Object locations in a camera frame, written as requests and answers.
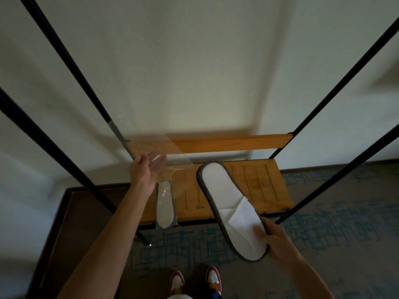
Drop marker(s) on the person's left hand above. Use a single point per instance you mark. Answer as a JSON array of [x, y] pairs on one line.
[[141, 175]]

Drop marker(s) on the person's right hand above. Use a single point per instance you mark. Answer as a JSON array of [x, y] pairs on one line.
[[280, 242]]

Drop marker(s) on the person's left fingers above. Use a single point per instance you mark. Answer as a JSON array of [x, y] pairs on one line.
[[156, 161]]

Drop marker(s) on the person's right thumb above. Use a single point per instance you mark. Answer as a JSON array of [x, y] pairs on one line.
[[267, 225]]

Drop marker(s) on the transparent plastic bag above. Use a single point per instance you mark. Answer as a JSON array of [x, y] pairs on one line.
[[174, 171]]

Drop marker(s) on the white slipper with grey trim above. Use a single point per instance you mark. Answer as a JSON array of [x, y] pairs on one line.
[[229, 211], [165, 208]]

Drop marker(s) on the person's right forearm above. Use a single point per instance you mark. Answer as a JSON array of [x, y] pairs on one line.
[[311, 283]]

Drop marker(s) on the person's left forearm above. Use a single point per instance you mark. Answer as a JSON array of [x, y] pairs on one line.
[[106, 245]]

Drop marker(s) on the wooden rack shelf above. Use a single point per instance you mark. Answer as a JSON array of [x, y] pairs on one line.
[[252, 183]]

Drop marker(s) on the person's right red white sneaker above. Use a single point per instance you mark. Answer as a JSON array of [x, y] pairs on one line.
[[213, 277]]

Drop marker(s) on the person's red white sneaker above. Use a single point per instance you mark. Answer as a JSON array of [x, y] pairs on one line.
[[177, 280], [213, 277]]

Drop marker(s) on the wooden rack back slat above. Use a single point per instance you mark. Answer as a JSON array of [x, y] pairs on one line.
[[233, 143]]

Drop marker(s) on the dark blue trouser leg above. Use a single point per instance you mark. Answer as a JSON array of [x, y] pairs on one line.
[[215, 294]]

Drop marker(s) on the person's left red white sneaker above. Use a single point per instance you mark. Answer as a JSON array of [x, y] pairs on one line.
[[177, 280]]

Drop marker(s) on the white garment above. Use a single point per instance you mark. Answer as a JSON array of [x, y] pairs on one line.
[[180, 297]]

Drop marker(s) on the dark brown wooden board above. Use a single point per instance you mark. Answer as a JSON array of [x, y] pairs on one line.
[[62, 233]]

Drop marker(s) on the black metal rack frame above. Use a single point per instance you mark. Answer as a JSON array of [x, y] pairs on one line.
[[31, 129]]

